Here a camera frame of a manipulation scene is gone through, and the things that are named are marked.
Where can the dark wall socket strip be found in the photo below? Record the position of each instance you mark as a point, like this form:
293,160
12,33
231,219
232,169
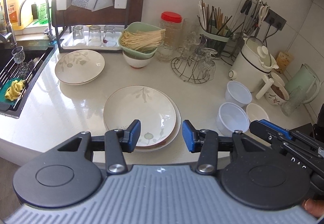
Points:
277,20

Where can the green dish soap bottle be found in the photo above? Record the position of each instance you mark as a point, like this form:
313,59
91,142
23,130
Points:
43,14

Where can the white leaf-print plate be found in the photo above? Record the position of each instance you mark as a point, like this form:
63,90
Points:
83,83
139,112
79,64
178,120

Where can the cut crystal glass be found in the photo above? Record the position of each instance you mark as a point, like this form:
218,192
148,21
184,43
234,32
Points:
26,69
18,55

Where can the green strainer basket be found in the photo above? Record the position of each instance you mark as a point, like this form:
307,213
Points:
136,54

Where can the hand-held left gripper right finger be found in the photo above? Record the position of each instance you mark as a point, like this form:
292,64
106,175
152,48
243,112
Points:
188,138

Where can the person's right hand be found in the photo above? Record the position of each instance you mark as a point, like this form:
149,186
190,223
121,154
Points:
315,208

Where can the mint green electric kettle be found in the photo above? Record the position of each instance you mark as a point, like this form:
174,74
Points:
303,82

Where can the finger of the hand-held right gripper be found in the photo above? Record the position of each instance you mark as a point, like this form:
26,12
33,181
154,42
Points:
263,131
279,129

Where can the green sponge pad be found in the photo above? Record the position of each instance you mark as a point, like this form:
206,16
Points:
3,98

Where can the white drip tray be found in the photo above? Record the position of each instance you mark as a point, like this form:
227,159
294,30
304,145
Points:
68,45

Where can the white soy milk maker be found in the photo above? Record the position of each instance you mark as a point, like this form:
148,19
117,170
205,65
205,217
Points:
249,67

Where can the roll-up sink drain rack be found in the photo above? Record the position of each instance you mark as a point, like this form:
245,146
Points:
38,62

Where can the clear glass cups cluster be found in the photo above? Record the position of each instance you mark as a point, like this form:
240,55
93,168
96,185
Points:
189,36

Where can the bunch of chopsticks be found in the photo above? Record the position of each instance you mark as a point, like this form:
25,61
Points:
215,16

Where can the white plastic bowl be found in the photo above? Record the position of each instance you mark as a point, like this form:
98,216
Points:
231,119
238,93

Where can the black dish rack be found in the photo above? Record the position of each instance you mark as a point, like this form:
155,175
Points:
60,36

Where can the dry noodle bundle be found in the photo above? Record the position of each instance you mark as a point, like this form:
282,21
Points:
141,39

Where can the green chopstick holder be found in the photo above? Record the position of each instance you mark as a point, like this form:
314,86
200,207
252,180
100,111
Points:
217,40

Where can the chrome gooseneck faucet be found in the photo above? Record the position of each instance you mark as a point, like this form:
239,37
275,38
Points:
46,9

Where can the clear drinking glass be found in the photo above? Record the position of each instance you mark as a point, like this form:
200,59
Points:
95,35
109,35
79,35

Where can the clear stemmed glass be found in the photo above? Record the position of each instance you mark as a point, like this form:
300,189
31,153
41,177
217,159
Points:
207,63

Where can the tall textured glass tumbler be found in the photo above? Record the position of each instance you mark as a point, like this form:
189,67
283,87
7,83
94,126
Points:
292,102

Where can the black kitchen sink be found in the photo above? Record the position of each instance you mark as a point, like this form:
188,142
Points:
35,49

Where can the orange label bottle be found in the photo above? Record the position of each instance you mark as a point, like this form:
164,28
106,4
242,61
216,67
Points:
12,11

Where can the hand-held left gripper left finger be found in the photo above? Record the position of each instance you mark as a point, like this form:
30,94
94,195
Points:
134,136

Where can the red-lid clear jar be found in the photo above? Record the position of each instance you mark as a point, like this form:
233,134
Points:
170,36

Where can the small white ceramic bowl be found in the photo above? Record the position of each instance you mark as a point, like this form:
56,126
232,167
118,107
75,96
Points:
278,77

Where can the dark pull-out faucet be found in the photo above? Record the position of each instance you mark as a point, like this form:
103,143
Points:
8,24

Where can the white bowl with red foot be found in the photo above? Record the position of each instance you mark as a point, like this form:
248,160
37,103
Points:
138,62

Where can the floral bowl with brown food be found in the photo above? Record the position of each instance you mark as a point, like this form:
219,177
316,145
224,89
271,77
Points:
277,92

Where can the yellow dish cloth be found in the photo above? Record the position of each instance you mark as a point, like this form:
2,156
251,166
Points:
14,90

